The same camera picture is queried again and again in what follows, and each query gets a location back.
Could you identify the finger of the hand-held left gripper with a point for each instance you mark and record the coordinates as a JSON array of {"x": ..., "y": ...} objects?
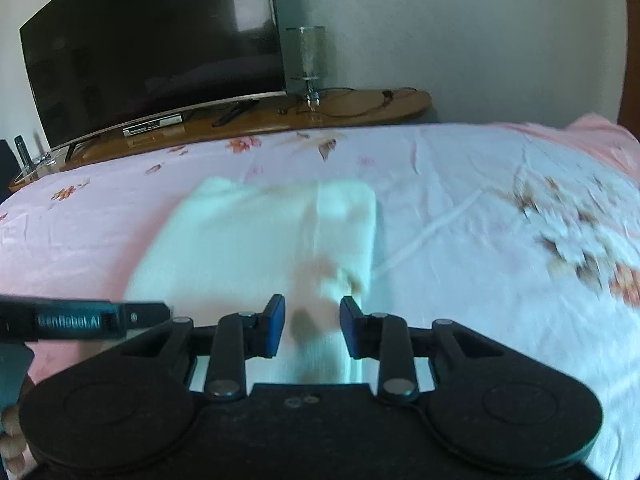
[{"x": 150, "y": 316}]

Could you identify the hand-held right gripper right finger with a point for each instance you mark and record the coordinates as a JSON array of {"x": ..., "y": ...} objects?
[{"x": 350, "y": 327}]

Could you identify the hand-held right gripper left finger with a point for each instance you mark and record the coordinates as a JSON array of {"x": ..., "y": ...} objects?
[{"x": 275, "y": 325}]

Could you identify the pale green small garment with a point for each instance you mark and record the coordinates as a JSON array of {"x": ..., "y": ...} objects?
[{"x": 240, "y": 240}]

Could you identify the person's left hand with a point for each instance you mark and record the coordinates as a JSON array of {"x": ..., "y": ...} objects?
[{"x": 12, "y": 442}]

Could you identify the pink floral bed sheet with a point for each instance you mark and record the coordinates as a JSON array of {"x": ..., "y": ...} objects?
[{"x": 450, "y": 210}]

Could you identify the clear glass dish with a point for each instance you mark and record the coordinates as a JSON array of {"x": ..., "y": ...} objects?
[{"x": 39, "y": 165}]

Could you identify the black slim upright object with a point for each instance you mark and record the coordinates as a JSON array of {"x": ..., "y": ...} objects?
[{"x": 19, "y": 150}]

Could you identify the wooden television stand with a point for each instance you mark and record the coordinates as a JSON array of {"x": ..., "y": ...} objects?
[{"x": 260, "y": 117}]

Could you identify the black remote control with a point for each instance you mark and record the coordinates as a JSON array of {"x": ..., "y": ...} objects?
[{"x": 234, "y": 114}]

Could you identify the black flat screen television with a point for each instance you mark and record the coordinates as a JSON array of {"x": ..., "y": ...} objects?
[{"x": 150, "y": 45}]

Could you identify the clear glass table lamp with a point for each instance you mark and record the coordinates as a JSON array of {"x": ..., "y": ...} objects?
[{"x": 306, "y": 55}]

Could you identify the brown wooden furniture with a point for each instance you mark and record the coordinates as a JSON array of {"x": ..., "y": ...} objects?
[{"x": 631, "y": 60}]

